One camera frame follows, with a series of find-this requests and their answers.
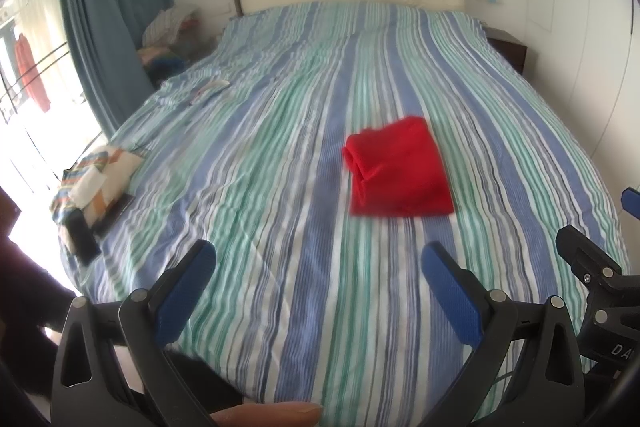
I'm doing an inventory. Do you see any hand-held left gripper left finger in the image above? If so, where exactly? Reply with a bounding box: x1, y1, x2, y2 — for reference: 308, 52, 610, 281
50, 239, 217, 427

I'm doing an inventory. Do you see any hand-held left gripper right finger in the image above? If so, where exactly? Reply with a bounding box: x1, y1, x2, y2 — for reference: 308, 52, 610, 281
421, 241, 587, 427

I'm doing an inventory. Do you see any red sweater with white print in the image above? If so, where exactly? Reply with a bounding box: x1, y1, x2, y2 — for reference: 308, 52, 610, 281
342, 116, 455, 217

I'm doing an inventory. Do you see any pile of mixed clothes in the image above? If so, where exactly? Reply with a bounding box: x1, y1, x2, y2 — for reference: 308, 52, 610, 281
137, 2, 218, 80

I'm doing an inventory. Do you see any person's left hand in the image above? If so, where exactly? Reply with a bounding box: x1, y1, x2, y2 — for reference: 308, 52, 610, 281
209, 401, 324, 427

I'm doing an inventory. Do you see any black box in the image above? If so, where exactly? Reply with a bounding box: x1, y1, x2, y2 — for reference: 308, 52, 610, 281
67, 213, 102, 264

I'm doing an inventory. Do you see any patchwork cloth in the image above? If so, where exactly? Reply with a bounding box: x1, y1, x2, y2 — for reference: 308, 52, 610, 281
50, 144, 146, 228

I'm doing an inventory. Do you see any bed with striped cover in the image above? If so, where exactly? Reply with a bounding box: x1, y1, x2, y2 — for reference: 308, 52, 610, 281
57, 0, 631, 427

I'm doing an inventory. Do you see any white wardrobe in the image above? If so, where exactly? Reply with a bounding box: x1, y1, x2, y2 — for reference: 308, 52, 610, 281
520, 0, 640, 168

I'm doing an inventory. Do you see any dark wooden nightstand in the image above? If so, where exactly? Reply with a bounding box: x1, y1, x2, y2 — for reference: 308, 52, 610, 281
485, 27, 528, 75

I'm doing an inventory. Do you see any white remote control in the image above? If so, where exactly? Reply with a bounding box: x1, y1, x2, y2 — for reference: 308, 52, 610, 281
190, 79, 231, 105

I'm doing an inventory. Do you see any red hanging garment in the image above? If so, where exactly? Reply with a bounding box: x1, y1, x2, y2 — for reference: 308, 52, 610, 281
14, 34, 51, 112

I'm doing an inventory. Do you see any blue curtain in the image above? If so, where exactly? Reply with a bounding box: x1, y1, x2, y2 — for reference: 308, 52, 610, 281
52, 0, 176, 142

